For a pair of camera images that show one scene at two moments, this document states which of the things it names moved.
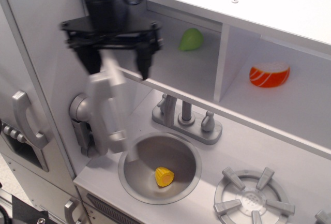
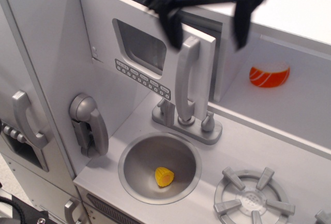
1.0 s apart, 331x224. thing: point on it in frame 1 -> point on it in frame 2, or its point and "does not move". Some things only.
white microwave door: [105, 87] -> [129, 36]
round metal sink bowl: [143, 154] does not move
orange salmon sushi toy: [269, 74] does not move
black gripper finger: [144, 56] -> [243, 9]
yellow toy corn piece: [163, 176] does not move
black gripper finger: [91, 58] -> [171, 19]
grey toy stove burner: [251, 196] does not move
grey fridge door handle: [21, 102] does not move
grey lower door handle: [68, 209] does not move
